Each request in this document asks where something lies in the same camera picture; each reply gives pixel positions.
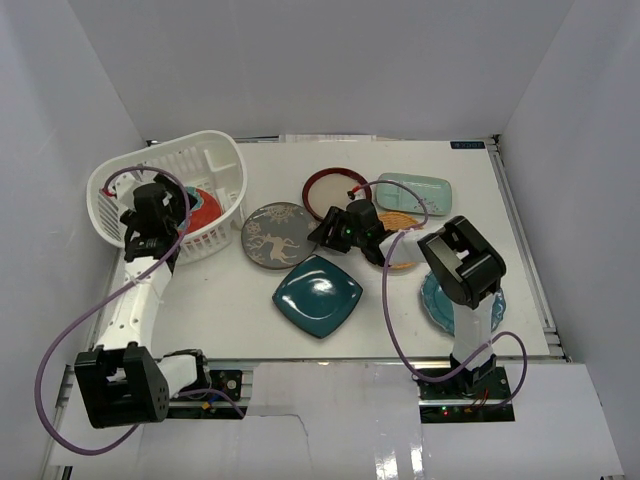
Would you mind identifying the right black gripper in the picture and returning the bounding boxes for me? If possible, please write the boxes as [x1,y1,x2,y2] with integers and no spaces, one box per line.
[309,206,367,254]

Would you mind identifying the red and teal floral plate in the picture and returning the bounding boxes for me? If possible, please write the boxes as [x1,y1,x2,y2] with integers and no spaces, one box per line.
[186,186,222,234]

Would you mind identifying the grey reindeer plate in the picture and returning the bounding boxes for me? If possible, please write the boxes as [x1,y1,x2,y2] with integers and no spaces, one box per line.
[241,202,319,270]

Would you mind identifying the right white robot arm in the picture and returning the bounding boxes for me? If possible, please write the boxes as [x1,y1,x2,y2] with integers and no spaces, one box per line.
[308,199,506,399]

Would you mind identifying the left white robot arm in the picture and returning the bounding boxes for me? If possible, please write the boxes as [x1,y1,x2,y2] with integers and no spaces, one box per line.
[74,173,212,429]

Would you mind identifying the white plastic dish bin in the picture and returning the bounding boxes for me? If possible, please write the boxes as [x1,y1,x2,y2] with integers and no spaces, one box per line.
[86,130,248,264]

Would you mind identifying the dark red rimmed round plate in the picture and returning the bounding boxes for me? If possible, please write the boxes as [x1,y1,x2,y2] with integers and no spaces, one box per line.
[302,167,367,221]

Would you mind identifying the orange woven round plate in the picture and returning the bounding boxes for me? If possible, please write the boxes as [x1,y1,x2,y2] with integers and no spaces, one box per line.
[378,211,418,271]

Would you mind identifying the dark teal square plate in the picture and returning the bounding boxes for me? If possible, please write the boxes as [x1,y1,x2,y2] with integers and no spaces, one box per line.
[272,255,363,339]

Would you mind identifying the light green rectangular plate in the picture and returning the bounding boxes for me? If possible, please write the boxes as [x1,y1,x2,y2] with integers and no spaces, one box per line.
[375,172,453,217]

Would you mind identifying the teal scalloped round plate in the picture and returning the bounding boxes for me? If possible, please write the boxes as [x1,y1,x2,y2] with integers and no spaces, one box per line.
[420,272,507,336]

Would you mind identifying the blue label sticker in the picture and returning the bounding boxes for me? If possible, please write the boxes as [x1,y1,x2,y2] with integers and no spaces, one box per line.
[450,141,486,150]

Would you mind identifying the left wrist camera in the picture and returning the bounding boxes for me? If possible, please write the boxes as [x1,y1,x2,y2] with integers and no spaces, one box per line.
[102,172,143,210]

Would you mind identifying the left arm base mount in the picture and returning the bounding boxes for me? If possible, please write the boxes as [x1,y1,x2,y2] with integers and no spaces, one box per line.
[167,369,250,420]

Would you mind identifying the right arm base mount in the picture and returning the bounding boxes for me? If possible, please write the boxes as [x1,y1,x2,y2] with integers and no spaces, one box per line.
[412,367,515,425]

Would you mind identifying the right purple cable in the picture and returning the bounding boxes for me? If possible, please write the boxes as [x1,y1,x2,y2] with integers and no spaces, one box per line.
[344,180,530,406]

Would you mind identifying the aluminium frame rail right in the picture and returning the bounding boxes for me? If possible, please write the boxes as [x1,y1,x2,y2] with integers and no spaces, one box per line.
[487,134,571,363]

